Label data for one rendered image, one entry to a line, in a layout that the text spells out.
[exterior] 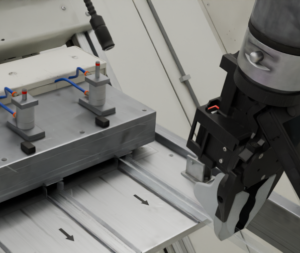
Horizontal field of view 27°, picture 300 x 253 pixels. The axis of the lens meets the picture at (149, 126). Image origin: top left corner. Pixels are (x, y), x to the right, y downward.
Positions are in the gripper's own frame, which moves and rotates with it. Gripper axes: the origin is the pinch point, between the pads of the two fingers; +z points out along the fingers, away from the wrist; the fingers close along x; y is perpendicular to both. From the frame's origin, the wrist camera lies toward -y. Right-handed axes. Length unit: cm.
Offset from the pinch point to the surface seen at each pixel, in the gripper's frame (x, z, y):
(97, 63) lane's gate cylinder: 0.2, -6.6, 26.9
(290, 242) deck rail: -8.0, 3.2, -3.3
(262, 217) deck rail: -8.0, 3.1, 1.4
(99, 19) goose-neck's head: -1.3, -11.2, 29.7
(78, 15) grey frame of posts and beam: -10.1, -2.3, 45.0
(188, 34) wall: -173, 99, 158
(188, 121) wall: -148, 123, 124
